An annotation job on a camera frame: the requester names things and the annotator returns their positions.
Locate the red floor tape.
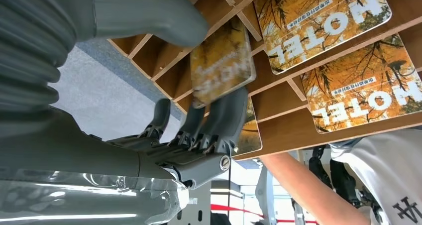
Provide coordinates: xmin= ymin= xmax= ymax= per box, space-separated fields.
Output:
xmin=211 ymin=204 xmax=318 ymax=225

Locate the grey slotted panel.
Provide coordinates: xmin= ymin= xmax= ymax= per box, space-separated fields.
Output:
xmin=167 ymin=180 xmax=212 ymax=225

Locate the wooden card holder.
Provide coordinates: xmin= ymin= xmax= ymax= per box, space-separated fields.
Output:
xmin=107 ymin=0 xmax=422 ymax=162

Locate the black chair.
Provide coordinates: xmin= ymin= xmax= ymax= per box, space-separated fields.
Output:
xmin=308 ymin=145 xmax=380 ymax=218

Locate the person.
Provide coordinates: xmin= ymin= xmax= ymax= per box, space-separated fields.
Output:
xmin=259 ymin=127 xmax=422 ymax=225

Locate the grey kiosk stand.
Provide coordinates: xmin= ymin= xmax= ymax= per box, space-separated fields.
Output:
xmin=255 ymin=165 xmax=278 ymax=225

